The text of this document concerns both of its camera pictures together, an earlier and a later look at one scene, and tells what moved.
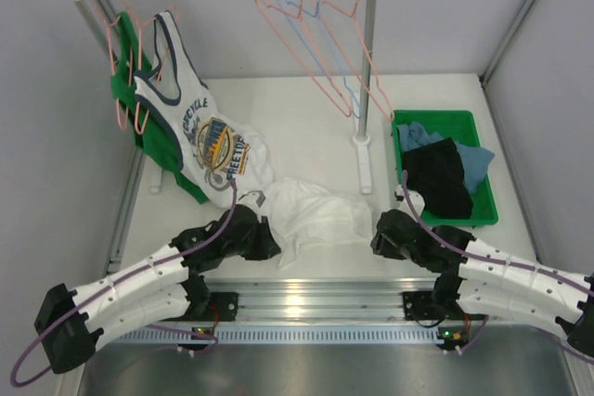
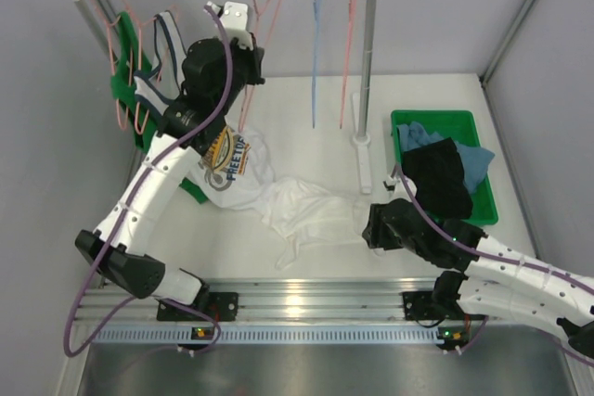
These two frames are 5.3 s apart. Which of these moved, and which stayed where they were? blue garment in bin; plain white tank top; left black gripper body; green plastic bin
Moved: left black gripper body
Stayed: green plastic bin; blue garment in bin; plain white tank top
